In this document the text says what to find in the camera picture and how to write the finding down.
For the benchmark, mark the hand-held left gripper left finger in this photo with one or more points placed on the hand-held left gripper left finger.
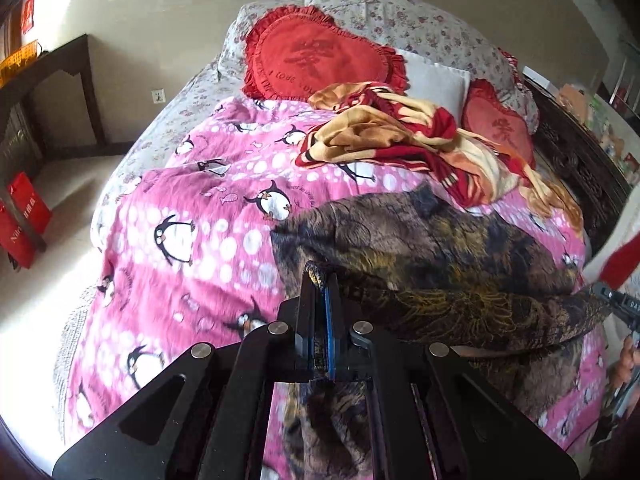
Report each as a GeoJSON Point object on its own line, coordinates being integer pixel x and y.
{"type": "Point", "coordinates": [306, 320]}

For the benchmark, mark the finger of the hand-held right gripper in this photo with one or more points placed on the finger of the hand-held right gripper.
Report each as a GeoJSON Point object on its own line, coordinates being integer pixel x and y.
{"type": "Point", "coordinates": [602, 294]}

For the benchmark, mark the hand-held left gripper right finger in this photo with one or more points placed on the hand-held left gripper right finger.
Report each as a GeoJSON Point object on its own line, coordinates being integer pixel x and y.
{"type": "Point", "coordinates": [341, 330]}

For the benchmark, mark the dark floral knit garment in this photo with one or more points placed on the dark floral knit garment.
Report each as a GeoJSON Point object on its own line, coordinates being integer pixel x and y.
{"type": "Point", "coordinates": [450, 270]}

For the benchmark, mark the pink penguin print blanket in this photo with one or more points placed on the pink penguin print blanket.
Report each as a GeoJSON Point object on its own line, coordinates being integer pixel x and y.
{"type": "Point", "coordinates": [210, 270]}

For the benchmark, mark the dark carved wooden headboard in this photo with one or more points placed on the dark carved wooden headboard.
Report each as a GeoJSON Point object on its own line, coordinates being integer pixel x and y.
{"type": "Point", "coordinates": [575, 160]}

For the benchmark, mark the pile of colourful packets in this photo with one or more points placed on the pile of colourful packets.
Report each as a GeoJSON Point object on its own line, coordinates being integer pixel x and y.
{"type": "Point", "coordinates": [605, 125]}

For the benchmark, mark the small red heart pillow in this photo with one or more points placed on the small red heart pillow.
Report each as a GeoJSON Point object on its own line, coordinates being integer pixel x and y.
{"type": "Point", "coordinates": [495, 125]}

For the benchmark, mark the red and yellow blanket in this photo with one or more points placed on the red and yellow blanket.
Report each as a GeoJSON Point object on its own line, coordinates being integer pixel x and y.
{"type": "Point", "coordinates": [380, 125]}

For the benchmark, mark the large red heart pillow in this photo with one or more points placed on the large red heart pillow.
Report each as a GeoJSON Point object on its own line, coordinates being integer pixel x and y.
{"type": "Point", "coordinates": [310, 55]}

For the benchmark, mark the white pillow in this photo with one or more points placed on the white pillow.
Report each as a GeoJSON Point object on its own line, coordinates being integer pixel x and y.
{"type": "Point", "coordinates": [435, 80]}

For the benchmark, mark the red gift bag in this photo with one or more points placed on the red gift bag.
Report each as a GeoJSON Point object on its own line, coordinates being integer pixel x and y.
{"type": "Point", "coordinates": [31, 205]}
{"type": "Point", "coordinates": [15, 240]}

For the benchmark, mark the floral pillow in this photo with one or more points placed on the floral pillow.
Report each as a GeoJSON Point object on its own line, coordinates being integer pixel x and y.
{"type": "Point", "coordinates": [425, 25]}

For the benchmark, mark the dark wooden desk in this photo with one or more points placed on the dark wooden desk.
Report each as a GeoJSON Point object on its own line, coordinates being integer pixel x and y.
{"type": "Point", "coordinates": [65, 55]}

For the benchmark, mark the orange plastic basket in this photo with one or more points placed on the orange plastic basket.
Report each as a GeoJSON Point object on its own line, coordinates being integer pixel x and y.
{"type": "Point", "coordinates": [17, 62]}

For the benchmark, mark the white wall socket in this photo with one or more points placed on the white wall socket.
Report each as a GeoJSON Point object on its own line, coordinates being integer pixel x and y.
{"type": "Point", "coordinates": [158, 96]}

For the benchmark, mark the red wall sign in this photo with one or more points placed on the red wall sign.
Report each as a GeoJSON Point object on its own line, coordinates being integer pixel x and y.
{"type": "Point", "coordinates": [28, 15]}

